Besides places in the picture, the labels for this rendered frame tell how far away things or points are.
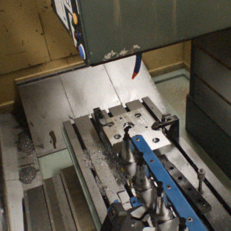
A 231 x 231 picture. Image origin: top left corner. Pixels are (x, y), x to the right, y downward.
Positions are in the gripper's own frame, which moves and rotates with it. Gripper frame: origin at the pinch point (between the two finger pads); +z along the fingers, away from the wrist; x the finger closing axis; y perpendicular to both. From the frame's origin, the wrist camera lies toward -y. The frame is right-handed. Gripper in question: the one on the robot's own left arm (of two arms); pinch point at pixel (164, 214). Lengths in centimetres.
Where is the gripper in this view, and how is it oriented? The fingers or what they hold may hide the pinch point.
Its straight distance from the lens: 88.1
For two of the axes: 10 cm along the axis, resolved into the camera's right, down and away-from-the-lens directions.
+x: 3.4, 5.6, -7.6
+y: 1.2, 7.7, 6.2
